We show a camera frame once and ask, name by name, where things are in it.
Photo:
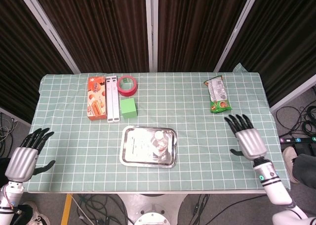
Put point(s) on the red tape roll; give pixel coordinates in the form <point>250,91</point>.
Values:
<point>127,92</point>

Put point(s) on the brown curtain panel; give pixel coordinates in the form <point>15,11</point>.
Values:
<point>284,37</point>
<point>197,29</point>
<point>22,49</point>
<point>98,29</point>

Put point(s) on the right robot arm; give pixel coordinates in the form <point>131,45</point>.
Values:
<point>274,185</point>

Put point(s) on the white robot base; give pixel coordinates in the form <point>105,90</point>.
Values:
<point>150,210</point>

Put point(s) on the transparent water bottle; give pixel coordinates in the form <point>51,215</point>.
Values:
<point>159,143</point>

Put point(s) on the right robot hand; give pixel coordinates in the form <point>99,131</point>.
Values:
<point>250,143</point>

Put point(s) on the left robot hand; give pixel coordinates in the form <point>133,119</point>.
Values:
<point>21,164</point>

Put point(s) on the yellow floor tape strip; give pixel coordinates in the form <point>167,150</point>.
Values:
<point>66,210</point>

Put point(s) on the green snack packet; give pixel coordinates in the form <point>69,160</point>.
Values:
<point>218,94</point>

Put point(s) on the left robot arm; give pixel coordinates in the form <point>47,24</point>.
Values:
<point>7,200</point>

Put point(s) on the metal tray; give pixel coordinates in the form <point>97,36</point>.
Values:
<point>138,146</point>

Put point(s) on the grey trouser leg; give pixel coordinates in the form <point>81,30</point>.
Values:
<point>306,170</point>

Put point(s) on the green cube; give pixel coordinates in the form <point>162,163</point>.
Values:
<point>129,108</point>

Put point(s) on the black white sneaker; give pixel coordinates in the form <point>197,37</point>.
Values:
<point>35,215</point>

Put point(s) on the orange biscuit box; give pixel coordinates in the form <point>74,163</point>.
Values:
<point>96,99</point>

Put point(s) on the green checked tablecloth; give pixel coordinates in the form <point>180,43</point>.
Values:
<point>197,165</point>

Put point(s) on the beige shoe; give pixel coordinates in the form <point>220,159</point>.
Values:
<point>289,160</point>

